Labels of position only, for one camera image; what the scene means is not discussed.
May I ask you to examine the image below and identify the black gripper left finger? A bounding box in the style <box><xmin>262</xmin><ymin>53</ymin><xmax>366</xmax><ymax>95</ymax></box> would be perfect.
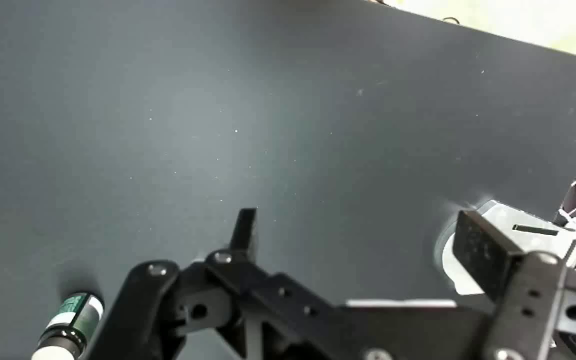
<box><xmin>88</xmin><ymin>209</ymin><xmax>257</xmax><ymax>360</ymax></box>

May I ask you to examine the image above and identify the small dark green-labelled bottle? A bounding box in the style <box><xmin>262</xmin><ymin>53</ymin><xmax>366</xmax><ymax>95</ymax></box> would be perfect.
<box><xmin>29</xmin><ymin>292</ymin><xmax>104</xmax><ymax>360</ymax></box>

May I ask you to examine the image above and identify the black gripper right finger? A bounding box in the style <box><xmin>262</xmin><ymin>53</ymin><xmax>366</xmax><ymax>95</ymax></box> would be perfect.
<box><xmin>451</xmin><ymin>210</ymin><xmax>565</xmax><ymax>360</ymax></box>

